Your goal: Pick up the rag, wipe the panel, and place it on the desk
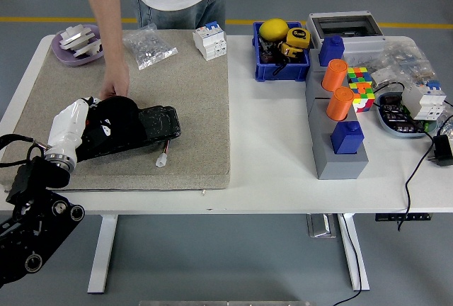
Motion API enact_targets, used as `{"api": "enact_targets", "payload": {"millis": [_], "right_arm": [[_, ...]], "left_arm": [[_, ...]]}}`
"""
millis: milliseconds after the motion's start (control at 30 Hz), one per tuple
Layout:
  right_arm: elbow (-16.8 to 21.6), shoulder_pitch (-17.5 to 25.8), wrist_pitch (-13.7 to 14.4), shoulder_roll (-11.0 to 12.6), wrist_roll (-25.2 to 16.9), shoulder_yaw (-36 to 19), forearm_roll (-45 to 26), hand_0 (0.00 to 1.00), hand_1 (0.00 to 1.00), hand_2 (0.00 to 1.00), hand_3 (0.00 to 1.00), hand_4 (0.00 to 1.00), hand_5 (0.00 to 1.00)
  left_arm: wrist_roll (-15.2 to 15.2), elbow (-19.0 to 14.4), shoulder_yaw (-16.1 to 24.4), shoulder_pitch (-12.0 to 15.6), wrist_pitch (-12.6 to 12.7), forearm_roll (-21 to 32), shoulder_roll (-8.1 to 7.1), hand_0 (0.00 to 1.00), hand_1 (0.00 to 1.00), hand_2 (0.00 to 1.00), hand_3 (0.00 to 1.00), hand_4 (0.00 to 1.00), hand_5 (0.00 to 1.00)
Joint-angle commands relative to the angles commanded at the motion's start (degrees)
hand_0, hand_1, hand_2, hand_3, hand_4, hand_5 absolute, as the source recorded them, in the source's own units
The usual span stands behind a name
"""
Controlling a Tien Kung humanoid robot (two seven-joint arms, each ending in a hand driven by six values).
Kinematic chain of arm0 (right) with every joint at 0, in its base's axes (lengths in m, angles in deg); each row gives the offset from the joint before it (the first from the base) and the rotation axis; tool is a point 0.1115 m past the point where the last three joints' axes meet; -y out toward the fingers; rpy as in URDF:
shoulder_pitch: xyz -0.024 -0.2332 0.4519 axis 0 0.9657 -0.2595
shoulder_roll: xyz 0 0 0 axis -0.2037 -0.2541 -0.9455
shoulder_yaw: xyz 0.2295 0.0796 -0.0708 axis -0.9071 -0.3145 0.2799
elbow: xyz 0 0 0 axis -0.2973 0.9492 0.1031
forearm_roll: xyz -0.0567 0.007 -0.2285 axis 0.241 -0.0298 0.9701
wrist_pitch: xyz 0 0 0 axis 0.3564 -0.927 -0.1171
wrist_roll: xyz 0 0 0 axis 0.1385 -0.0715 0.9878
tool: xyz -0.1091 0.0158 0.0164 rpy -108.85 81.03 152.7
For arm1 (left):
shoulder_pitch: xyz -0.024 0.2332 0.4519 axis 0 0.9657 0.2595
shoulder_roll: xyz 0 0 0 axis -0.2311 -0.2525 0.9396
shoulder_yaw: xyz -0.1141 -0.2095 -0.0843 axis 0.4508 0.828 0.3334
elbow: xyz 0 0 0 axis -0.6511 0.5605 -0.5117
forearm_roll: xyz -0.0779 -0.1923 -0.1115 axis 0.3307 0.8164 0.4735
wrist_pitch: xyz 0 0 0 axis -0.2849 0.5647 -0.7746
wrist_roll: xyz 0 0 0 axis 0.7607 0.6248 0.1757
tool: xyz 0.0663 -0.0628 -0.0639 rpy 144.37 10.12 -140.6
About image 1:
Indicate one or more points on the person's right hand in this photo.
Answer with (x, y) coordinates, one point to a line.
(115, 81)

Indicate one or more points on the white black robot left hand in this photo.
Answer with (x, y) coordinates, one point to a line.
(67, 125)

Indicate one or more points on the glossy black panel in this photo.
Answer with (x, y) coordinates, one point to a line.
(159, 125)

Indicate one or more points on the person's right forearm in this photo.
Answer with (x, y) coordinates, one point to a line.
(102, 19)

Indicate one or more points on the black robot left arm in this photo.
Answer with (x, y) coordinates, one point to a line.
(32, 221)

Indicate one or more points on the table control panel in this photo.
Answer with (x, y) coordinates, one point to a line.
(403, 217)

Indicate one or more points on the clear bag of screws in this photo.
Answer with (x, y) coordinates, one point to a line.
(148, 47)

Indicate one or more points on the purple dish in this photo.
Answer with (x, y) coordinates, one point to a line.
(62, 56)

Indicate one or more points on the grey-brown mat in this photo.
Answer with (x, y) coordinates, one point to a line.
(177, 90)

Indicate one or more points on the white table leg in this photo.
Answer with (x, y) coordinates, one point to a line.
(102, 253)
(354, 256)

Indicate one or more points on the dark tool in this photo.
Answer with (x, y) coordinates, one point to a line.
(269, 54)

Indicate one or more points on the yellow ball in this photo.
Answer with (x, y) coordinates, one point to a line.
(273, 29)

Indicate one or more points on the blue plastic bin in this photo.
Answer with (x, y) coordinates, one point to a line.
(283, 70)

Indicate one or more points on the yellow tape measure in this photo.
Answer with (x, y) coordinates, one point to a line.
(298, 37)
(290, 51)

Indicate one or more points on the blue block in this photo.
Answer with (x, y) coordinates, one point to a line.
(347, 139)
(331, 51)

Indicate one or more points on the orange cylinder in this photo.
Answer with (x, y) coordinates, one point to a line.
(334, 76)
(339, 104)

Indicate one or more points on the grey block holder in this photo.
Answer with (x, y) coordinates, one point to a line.
(339, 168)

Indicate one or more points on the colourful puzzle cube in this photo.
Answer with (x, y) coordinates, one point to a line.
(362, 93)

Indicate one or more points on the metal floor plate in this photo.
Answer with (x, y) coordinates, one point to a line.
(320, 226)

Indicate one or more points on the light blue tray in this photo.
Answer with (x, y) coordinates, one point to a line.
(385, 123)

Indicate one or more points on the black modules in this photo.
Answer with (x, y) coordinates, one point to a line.
(398, 116)

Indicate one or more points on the clear bags of parts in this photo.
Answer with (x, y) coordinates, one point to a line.
(403, 61)

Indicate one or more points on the black power adapter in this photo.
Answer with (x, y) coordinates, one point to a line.
(442, 150)

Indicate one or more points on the white plastic bracket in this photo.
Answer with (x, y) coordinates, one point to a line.
(88, 49)
(76, 35)

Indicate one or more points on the white circuit breaker blue switch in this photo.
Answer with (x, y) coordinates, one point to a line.
(424, 102)
(210, 42)

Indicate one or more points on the grey electrical enclosure box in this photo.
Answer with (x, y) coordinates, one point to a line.
(364, 45)

